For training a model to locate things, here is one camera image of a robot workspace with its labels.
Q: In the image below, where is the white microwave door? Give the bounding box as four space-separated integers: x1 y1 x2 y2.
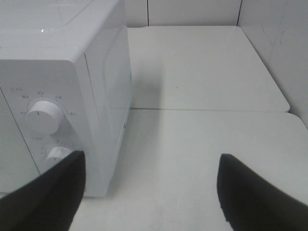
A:
0 94 39 193

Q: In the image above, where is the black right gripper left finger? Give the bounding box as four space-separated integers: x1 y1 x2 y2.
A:
0 151 86 231

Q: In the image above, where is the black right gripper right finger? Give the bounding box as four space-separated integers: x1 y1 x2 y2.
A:
217 154 308 231

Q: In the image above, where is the white microwave knob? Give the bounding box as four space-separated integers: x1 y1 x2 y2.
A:
26 101 64 135
47 146 72 162

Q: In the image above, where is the white microwave oven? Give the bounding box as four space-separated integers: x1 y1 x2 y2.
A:
0 0 132 197

